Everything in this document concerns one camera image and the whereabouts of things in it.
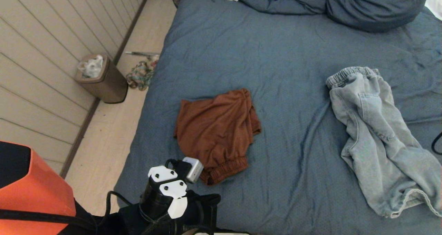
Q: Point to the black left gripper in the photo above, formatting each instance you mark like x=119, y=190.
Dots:
x=155, y=200

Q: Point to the rust brown garment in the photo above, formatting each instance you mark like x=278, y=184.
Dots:
x=217, y=131

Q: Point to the light blue denim shorts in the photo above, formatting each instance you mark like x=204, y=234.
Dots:
x=380, y=142

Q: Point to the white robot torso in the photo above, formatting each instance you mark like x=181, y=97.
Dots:
x=221, y=233

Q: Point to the colourful crumpled cloth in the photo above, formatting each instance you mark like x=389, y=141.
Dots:
x=140, y=75

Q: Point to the brown trash bin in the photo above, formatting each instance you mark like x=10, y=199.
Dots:
x=112, y=86

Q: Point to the grey metal rod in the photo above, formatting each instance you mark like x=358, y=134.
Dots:
x=141, y=53

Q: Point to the blue bed sheet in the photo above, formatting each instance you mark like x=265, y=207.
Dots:
x=276, y=38

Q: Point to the white plastic bin bag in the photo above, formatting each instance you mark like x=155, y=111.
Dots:
x=92, y=68

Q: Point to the bunched blue duvet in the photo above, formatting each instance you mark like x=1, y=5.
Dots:
x=283, y=0

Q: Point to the blue pillow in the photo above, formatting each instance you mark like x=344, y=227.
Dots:
x=376, y=7

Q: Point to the white pillow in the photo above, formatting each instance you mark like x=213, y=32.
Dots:
x=436, y=2

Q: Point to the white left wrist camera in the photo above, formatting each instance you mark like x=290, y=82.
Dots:
x=178, y=205

